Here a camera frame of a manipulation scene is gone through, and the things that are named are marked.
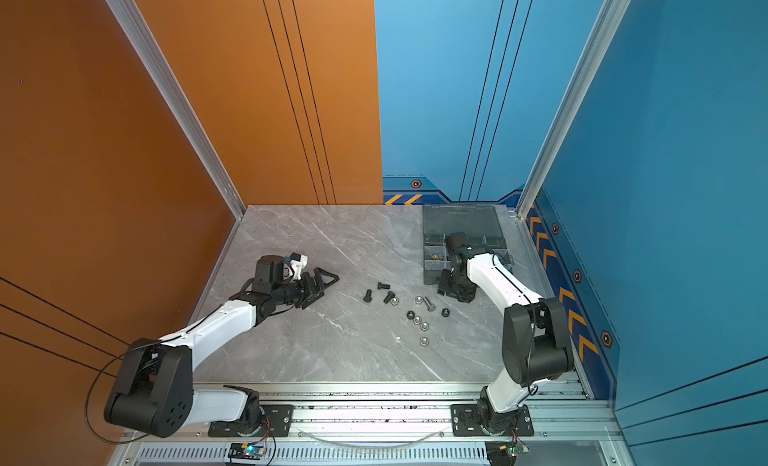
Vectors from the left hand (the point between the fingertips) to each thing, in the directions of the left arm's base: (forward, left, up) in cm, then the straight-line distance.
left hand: (334, 281), depth 86 cm
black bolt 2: (0, -9, -10) cm, 14 cm away
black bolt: (+4, -14, -10) cm, 18 cm away
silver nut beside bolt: (0, -18, -11) cm, 21 cm away
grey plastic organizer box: (+34, -53, -13) cm, 65 cm away
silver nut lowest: (-13, -26, -11) cm, 32 cm away
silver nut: (0, -25, -11) cm, 27 cm away
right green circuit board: (-39, -46, -11) cm, 61 cm away
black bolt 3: (0, -16, -10) cm, 19 cm away
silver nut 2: (-7, -25, -11) cm, 28 cm away
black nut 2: (-4, -33, -11) cm, 35 cm away
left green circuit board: (-39, +17, -13) cm, 45 cm away
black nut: (-5, -23, -11) cm, 26 cm away
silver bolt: (-3, -29, -10) cm, 31 cm away
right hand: (0, -34, -5) cm, 35 cm away
